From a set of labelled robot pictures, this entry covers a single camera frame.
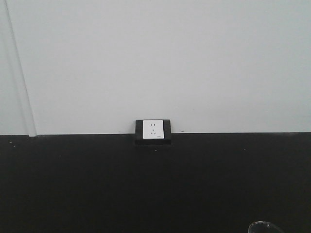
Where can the clear glass beaker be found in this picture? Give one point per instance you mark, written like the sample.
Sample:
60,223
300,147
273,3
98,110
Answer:
264,227

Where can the black socket mounting box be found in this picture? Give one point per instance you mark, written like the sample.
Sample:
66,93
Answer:
150,142

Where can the white wall power socket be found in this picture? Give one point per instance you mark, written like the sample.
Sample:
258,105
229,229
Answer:
153,129

